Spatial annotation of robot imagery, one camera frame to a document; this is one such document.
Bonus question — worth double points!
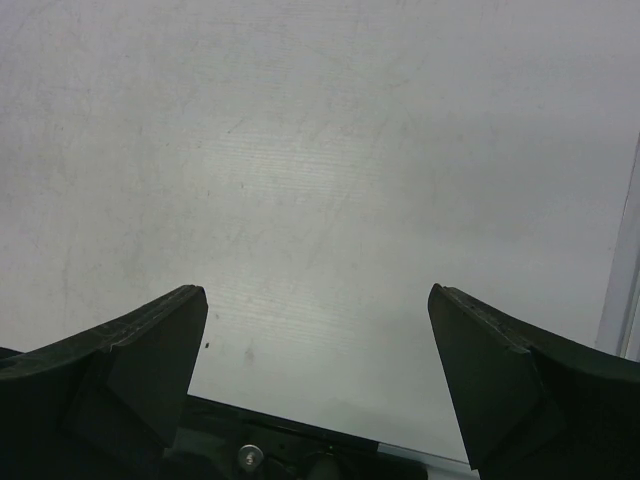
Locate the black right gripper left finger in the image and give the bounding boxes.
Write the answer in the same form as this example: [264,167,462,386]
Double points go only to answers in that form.
[1,285,208,479]

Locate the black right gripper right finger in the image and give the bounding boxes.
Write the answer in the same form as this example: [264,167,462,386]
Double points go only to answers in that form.
[428,284,639,479]

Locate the aluminium frame rail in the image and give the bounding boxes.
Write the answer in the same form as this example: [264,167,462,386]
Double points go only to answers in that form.
[596,144,640,362]

